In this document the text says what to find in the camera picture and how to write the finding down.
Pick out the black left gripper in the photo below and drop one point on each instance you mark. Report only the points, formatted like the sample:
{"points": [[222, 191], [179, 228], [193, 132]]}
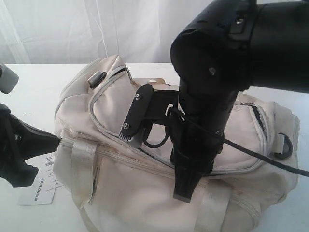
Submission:
{"points": [[19, 142]]}

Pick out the cream duffel bag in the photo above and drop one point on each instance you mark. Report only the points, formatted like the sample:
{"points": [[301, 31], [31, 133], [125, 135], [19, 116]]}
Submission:
{"points": [[118, 188]]}

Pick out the white barcode hang tag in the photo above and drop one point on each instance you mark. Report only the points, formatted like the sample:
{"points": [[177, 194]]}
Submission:
{"points": [[46, 173]]}

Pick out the white brand hang tag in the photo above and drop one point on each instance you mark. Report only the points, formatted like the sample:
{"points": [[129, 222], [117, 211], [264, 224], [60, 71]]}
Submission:
{"points": [[40, 193]]}

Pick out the white backdrop curtain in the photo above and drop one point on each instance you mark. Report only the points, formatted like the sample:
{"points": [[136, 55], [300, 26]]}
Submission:
{"points": [[80, 31]]}

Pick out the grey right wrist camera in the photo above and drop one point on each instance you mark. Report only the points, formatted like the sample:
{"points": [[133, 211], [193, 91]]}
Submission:
{"points": [[149, 106]]}

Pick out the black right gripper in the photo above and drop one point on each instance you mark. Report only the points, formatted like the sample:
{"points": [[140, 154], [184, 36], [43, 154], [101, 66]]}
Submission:
{"points": [[194, 151]]}

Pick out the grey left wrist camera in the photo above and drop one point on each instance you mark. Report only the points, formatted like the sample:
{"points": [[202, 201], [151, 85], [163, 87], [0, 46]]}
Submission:
{"points": [[8, 79]]}

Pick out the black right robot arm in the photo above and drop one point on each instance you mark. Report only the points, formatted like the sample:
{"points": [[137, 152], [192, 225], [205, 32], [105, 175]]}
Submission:
{"points": [[230, 46]]}

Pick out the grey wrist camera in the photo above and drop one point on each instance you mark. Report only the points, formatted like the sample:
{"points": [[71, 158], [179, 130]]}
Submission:
{"points": [[149, 106], [8, 79]]}

